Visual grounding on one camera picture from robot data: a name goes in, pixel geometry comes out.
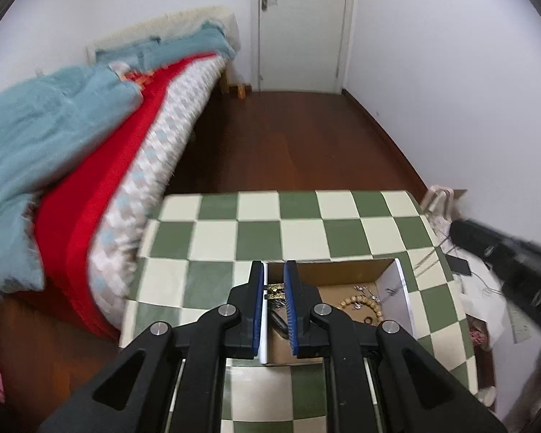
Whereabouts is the thin silver chain bracelet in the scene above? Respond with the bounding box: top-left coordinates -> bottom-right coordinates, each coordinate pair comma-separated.
352,284 -> 382,310

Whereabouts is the white quilted bag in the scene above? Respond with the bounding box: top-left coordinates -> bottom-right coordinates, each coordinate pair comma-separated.
421,185 -> 467,235

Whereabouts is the black fitness band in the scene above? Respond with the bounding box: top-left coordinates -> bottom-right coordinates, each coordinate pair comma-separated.
270,309 -> 291,339

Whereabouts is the white door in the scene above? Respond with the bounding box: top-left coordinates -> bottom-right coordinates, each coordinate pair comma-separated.
251,0 -> 357,95

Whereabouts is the cream fluffy blanket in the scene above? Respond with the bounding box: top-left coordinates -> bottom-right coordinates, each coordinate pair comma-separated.
85,5 -> 242,61

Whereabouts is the white plastic bag red print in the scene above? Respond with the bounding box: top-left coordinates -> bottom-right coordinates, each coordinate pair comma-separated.
466,320 -> 490,353

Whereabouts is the grey wall switch plate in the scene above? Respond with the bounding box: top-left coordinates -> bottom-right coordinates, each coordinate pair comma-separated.
509,304 -> 541,346

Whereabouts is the green white checkered tablecloth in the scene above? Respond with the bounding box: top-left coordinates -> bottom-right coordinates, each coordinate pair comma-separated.
119,189 -> 481,433

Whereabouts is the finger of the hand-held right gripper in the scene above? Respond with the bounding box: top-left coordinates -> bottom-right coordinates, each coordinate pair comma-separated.
450,219 -> 501,264

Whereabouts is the white cardboard box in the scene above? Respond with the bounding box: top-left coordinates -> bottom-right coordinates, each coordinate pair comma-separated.
259,258 -> 418,366

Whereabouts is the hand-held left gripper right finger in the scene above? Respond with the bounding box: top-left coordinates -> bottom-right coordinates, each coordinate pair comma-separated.
284,260 -> 509,433

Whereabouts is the wooden bead bracelet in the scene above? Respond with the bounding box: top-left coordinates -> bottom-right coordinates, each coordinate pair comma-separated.
336,295 -> 386,325

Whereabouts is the black phone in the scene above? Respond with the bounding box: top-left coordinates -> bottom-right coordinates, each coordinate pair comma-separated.
446,255 -> 472,277

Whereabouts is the teal blanket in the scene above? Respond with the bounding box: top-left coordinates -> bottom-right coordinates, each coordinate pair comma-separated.
0,20 -> 237,305

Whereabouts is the white round object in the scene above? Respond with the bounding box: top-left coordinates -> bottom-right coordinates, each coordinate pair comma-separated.
475,385 -> 497,409

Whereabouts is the red blanket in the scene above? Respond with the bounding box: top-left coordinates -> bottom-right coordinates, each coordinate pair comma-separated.
34,54 -> 219,341

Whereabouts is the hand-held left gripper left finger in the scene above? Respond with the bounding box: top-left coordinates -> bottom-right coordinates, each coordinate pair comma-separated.
38,261 -> 269,433

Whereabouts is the gold and black trinket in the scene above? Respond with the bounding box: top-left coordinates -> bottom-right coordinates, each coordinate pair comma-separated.
264,283 -> 287,310

